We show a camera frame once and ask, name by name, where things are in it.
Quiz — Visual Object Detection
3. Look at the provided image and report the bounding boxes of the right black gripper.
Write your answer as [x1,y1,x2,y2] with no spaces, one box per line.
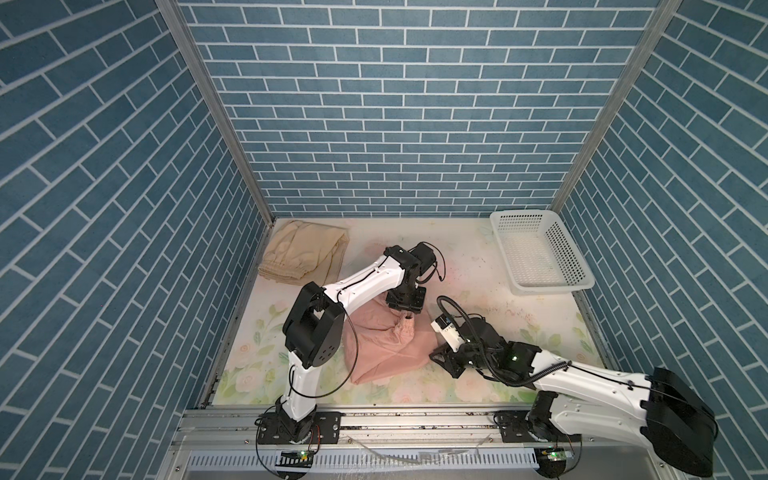
[425,337,497,377]

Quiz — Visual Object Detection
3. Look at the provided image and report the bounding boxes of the pink shorts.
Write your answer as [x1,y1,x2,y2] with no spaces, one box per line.
[343,294,438,384]

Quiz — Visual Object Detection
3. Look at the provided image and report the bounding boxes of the white plastic basket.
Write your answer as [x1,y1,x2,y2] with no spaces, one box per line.
[490,210,595,295]

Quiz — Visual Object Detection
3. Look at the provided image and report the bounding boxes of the beige shorts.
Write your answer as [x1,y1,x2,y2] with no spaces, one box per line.
[259,220,349,286]

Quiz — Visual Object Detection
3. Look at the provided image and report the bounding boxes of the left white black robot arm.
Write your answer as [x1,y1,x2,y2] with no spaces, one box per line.
[276,242,438,424]

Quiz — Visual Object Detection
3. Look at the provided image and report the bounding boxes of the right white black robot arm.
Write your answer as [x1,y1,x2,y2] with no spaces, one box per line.
[430,314,719,477]

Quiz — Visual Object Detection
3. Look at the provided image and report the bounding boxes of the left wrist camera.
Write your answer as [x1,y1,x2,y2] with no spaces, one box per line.
[409,242,437,285]

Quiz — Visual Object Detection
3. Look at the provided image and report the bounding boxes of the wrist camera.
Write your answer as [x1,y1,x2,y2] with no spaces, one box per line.
[409,242,437,285]
[431,314,466,353]

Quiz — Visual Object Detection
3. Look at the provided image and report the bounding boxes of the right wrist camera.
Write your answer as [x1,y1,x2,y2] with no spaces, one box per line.
[431,314,466,353]

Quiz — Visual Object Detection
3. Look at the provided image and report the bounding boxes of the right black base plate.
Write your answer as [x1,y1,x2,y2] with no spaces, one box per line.
[492,410,582,445]

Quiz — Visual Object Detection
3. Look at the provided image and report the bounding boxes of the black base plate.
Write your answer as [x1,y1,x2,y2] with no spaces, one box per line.
[492,410,582,445]
[257,409,342,445]

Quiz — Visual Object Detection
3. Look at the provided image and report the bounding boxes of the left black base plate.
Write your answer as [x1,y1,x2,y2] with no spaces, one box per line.
[257,409,342,445]

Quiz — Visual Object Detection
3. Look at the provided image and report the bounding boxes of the aluminium front rail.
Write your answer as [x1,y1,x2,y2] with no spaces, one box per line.
[158,404,684,479]

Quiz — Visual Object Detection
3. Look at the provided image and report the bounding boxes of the left aluminium corner post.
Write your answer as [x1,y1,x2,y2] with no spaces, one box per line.
[156,0,275,228]

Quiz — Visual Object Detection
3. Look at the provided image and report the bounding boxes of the aluminium corner post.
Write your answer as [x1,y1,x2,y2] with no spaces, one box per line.
[548,0,682,213]
[156,0,275,228]

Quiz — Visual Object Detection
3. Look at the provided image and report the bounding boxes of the right aluminium corner post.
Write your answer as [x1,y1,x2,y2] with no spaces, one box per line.
[548,0,682,213]

